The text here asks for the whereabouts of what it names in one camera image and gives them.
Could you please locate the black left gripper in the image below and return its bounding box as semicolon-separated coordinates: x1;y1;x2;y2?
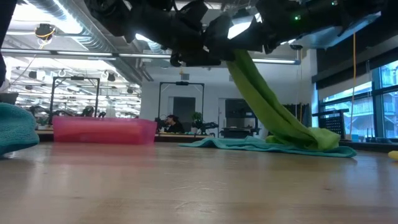
130;0;221;68

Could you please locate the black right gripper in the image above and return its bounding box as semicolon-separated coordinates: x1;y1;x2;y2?
206;0;312;60

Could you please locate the green microfiber towel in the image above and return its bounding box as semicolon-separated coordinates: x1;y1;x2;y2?
226;49;341;152

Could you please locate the flat teal microfiber towel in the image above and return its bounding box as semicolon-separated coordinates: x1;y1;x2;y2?
178;136;358;158

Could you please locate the pink plastic basket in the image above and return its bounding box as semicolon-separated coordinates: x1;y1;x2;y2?
52;116;158;146

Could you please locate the rolled teal microfiber towel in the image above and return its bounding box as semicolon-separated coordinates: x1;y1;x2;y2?
0;102;40;156

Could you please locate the black equipment cart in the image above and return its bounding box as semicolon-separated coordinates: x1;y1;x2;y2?
220;98;264;139

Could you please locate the person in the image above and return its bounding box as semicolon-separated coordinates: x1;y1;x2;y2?
164;114;186;134
81;105;95;118

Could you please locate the long ceiling light bar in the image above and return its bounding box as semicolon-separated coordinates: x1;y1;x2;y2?
0;48;302;65

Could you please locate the black curtain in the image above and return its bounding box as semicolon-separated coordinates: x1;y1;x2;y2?
284;103;312;128

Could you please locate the background wooden table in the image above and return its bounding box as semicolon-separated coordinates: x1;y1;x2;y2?
35;129;215;143

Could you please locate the black perforated panel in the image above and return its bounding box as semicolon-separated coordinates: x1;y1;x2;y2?
312;108;351;139

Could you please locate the dark grey box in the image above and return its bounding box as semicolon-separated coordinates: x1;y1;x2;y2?
0;92;19;105

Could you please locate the black metal rig frame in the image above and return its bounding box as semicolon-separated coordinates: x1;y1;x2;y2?
158;81;205;131
49;76;101;118

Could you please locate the silver ventilation duct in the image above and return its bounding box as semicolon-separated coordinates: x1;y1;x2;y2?
27;0;153;83

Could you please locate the yellow hanging strap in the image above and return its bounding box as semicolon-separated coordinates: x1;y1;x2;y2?
350;32;357;138

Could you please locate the yellow ceiling cable reel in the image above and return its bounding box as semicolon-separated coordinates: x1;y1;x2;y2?
34;24;57;41

